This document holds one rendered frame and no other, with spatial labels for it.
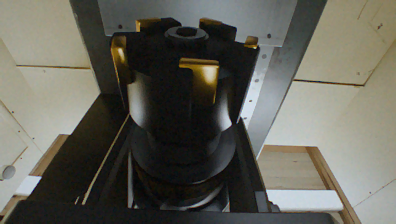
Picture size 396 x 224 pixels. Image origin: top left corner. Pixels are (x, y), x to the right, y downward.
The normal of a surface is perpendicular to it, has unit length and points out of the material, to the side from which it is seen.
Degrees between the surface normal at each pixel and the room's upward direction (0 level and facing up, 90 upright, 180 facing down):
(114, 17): 90
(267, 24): 90
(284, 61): 90
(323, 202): 180
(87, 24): 90
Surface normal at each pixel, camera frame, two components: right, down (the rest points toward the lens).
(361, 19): -0.01, 0.65
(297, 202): 0.06, -0.75
